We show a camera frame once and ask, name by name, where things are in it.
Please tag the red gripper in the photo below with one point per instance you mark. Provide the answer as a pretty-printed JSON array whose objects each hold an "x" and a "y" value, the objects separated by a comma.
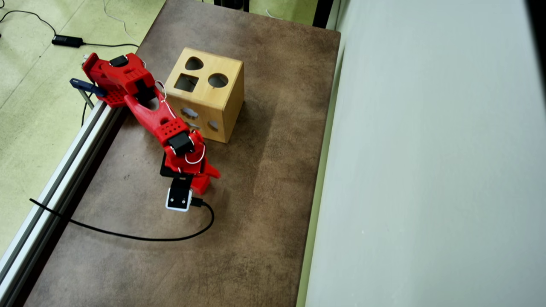
[{"x": 207, "y": 175}]

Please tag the red wooden cube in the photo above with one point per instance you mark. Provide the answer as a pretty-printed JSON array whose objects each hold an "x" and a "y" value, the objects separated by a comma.
[{"x": 201, "y": 186}]

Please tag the red robot arm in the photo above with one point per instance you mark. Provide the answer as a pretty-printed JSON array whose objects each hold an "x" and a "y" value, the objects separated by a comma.
[{"x": 149, "y": 113}]

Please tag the wooden shape sorter box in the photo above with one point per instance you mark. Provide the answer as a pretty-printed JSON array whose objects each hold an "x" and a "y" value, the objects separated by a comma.
[{"x": 204, "y": 102}]

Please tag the blue table clamp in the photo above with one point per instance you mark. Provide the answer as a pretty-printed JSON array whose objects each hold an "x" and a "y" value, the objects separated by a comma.
[{"x": 87, "y": 86}]

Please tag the black furniture base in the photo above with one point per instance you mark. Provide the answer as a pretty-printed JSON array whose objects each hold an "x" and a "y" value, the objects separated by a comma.
[{"x": 232, "y": 4}]

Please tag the black power adapter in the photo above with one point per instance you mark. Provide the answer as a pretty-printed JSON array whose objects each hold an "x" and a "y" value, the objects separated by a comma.
[{"x": 67, "y": 41}]

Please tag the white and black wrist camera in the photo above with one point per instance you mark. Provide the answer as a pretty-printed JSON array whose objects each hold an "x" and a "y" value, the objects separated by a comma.
[{"x": 179, "y": 197}]

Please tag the aluminium profile rail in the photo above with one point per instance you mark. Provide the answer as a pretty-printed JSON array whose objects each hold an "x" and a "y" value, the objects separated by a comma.
[{"x": 55, "y": 187}]

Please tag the dark vertical post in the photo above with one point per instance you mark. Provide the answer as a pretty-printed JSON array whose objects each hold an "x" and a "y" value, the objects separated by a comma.
[{"x": 323, "y": 13}]

